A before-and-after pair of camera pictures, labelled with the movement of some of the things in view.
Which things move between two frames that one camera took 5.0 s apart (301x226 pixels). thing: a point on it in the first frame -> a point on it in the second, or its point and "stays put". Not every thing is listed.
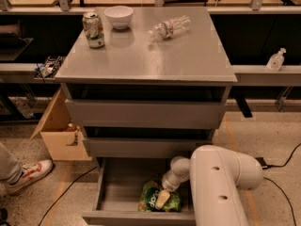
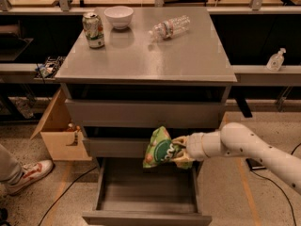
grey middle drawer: x=143 y=147 stays put
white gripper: x=168 y=183 -> x=195 y=147
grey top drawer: x=147 y=113 stays put
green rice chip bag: x=150 y=193 -> x=162 y=149
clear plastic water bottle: x=168 y=28 stays put
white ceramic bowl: x=119 y=16 stays put
